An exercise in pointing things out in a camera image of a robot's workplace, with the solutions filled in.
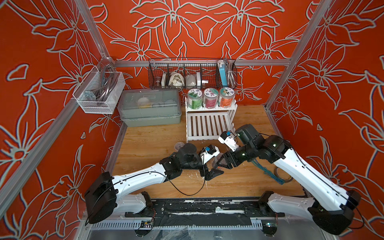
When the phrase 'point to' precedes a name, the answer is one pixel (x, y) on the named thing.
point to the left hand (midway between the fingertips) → (219, 162)
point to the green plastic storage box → (144, 107)
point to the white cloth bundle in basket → (176, 80)
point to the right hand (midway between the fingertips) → (219, 162)
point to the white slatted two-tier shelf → (209, 123)
